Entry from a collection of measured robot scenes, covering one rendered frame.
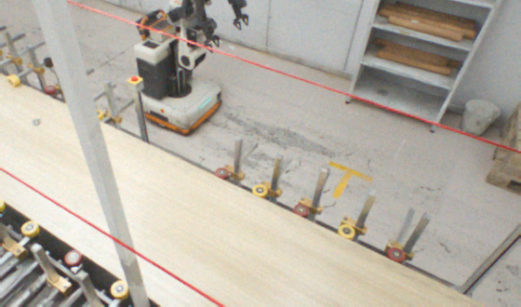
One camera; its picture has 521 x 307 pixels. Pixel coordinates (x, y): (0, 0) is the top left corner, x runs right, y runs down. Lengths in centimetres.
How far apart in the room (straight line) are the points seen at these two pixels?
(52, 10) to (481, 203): 361
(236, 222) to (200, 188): 31
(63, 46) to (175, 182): 146
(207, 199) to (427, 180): 230
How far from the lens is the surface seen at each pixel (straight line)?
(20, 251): 226
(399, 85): 475
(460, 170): 417
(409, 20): 406
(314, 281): 196
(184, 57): 360
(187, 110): 377
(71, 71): 97
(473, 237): 369
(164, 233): 206
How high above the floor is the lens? 259
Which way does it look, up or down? 47 degrees down
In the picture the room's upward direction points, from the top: 1 degrees counter-clockwise
